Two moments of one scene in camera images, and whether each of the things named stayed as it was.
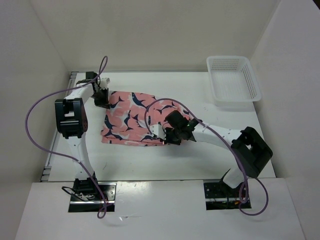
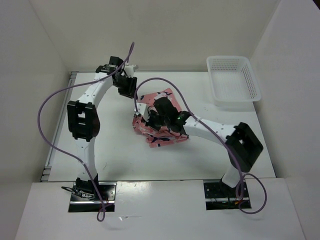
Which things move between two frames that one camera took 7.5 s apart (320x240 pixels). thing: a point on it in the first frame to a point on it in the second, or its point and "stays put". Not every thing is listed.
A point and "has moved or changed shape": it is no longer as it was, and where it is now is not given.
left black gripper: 104,103 to 130,92
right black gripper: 168,140 to 148,121
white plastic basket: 233,82 stays put
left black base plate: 109,190 stays put
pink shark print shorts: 127,120 has moved or changed shape
